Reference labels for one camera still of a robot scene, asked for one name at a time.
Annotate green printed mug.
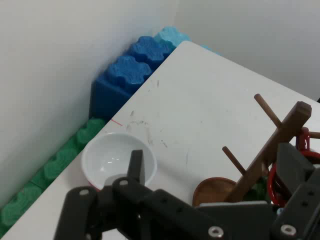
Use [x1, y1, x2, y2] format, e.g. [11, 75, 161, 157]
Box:
[243, 176, 270, 202]

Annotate green foam block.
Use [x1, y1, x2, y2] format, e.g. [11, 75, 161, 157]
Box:
[0, 117, 106, 236]

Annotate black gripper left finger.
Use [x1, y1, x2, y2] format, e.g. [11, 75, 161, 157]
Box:
[53, 149, 231, 240]

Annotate white bowl with red outside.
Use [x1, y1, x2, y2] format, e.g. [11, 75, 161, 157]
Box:
[81, 132, 158, 193]

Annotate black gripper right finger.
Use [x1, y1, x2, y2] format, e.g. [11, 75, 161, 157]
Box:
[271, 142, 320, 240]

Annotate red enamel mug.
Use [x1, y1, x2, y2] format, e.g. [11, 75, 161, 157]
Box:
[266, 126, 320, 207]

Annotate blue foam mats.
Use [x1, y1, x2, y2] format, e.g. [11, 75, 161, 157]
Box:
[153, 26, 222, 56]

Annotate dark wooden mug tree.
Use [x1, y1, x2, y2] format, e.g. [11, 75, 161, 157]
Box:
[191, 93, 320, 207]

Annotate dark blue foam block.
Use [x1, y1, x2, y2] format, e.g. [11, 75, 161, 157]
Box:
[89, 36, 174, 123]

